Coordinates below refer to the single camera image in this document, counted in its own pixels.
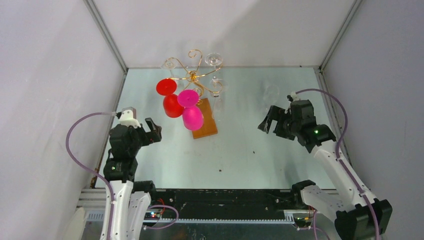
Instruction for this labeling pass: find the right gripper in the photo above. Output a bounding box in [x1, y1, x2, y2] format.
[258, 105, 301, 141]

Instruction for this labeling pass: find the red wine glass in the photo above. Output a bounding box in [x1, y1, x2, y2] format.
[156, 78, 184, 118]

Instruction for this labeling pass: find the pink wine glass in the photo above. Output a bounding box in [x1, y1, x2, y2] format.
[177, 89, 204, 131]

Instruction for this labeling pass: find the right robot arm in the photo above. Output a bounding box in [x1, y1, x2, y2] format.
[258, 100, 393, 240]

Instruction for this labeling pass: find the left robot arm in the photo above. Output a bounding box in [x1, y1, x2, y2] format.
[100, 116, 162, 240]

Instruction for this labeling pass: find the gold rack wooden base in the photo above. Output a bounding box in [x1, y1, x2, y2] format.
[156, 49, 224, 140]

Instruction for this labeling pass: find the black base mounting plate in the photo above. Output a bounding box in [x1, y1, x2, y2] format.
[153, 188, 313, 222]

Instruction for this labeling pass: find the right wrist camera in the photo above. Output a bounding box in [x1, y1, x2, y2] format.
[286, 91, 300, 103]

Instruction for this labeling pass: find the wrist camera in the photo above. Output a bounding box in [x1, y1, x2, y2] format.
[286, 91, 300, 103]
[116, 107, 142, 129]

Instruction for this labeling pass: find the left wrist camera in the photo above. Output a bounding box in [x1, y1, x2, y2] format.
[116, 107, 142, 129]

